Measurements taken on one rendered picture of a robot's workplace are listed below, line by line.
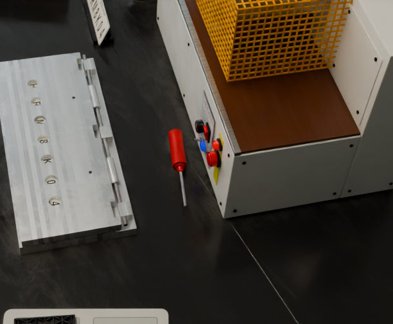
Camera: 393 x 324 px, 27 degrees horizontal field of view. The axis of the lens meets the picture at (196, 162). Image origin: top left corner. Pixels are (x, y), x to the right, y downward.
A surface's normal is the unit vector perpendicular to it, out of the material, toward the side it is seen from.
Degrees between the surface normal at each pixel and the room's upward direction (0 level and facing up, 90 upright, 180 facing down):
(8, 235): 0
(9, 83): 0
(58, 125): 0
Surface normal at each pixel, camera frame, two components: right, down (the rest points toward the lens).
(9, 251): 0.07, -0.62
